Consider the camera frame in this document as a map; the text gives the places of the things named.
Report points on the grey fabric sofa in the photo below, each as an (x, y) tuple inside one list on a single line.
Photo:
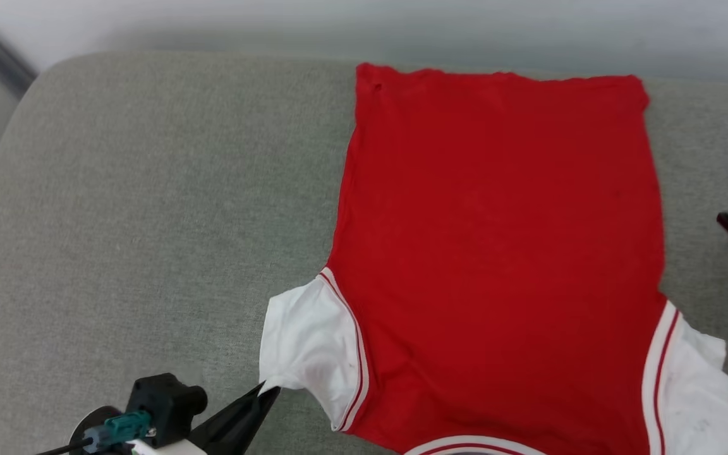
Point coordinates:
[(149, 221)]

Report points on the red shirt with white sleeves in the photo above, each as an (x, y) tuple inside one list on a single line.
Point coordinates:
[(497, 253)]

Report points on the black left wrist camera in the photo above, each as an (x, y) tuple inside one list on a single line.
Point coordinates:
[(165, 398)]

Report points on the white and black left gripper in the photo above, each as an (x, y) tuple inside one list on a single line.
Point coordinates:
[(168, 448)]

